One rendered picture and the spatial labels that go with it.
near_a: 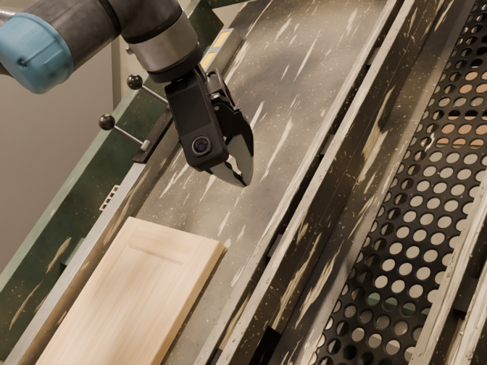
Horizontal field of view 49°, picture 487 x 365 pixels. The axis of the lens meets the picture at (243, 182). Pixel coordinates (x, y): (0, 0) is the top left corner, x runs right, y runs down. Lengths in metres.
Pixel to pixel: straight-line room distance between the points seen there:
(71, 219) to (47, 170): 2.45
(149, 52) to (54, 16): 0.11
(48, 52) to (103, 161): 0.92
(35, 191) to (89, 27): 3.33
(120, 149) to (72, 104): 2.44
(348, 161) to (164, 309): 0.40
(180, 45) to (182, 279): 0.47
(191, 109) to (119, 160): 0.86
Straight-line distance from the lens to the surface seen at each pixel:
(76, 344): 1.12
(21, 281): 1.43
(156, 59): 0.63
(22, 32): 0.57
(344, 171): 0.85
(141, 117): 1.51
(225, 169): 0.72
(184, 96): 0.64
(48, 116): 3.87
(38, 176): 3.87
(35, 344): 1.21
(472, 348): 0.61
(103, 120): 1.26
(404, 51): 0.98
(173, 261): 1.01
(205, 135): 0.61
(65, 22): 0.57
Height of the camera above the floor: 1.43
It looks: 7 degrees down
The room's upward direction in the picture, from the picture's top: straight up
